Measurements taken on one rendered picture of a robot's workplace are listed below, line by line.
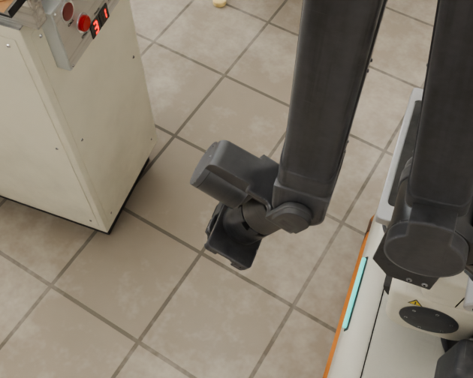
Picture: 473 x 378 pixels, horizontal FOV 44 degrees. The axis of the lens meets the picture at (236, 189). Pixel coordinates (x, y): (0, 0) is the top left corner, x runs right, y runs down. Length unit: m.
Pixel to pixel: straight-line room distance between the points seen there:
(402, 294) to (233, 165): 0.52
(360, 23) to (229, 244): 0.40
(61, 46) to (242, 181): 0.57
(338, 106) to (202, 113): 1.47
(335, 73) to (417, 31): 1.83
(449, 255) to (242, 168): 0.23
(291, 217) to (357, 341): 0.75
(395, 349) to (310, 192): 0.80
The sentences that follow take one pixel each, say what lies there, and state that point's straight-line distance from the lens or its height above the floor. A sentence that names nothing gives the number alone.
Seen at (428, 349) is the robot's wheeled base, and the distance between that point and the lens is 1.35.
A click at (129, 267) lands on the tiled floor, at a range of 1.68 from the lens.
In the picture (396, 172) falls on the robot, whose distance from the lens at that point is 0.87.
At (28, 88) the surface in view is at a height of 0.68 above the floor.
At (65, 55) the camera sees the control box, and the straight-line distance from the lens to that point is 1.12.
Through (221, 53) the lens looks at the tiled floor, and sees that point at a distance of 2.10.
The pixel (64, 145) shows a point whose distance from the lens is 1.30.
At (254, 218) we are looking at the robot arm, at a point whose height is 0.93.
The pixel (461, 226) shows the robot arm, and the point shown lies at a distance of 0.57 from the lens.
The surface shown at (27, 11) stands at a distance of 1.01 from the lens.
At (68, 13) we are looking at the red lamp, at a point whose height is 0.81.
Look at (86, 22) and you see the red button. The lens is 1.13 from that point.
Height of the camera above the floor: 1.52
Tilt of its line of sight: 60 degrees down
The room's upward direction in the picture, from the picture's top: straight up
